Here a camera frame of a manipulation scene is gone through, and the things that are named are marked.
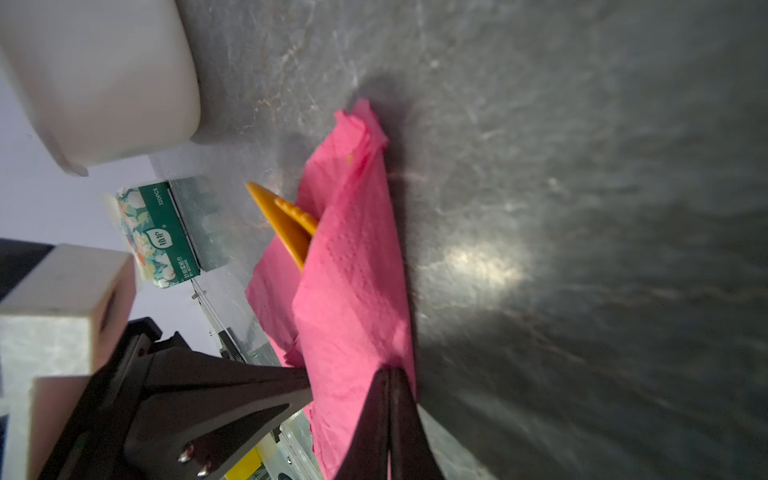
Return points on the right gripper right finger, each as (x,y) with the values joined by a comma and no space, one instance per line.
(410,454)

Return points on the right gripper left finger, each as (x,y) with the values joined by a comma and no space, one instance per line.
(368,453)

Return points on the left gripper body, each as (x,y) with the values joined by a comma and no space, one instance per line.
(92,443)

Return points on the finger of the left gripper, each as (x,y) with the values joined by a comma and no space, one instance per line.
(198,415)

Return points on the pink paper napkin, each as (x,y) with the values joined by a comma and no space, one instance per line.
(345,313)

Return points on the orange plastic knife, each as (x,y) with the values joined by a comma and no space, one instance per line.
(292,236)

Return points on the orange plastic fork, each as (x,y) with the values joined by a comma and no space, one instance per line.
(301,217)

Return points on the tissue pack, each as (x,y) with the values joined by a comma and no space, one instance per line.
(155,233)

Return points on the white plastic tub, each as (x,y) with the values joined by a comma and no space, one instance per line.
(101,81)

